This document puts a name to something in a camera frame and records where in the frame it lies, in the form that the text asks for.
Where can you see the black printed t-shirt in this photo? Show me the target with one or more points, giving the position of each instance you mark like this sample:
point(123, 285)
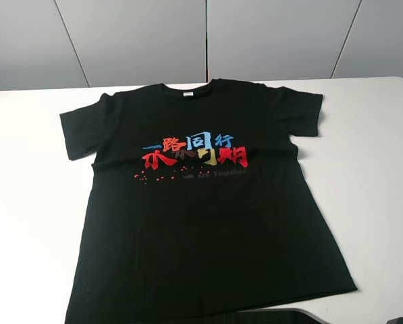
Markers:
point(198, 205)

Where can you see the black robot base front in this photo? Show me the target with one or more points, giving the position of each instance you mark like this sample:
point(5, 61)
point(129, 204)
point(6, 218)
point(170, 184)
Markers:
point(282, 316)

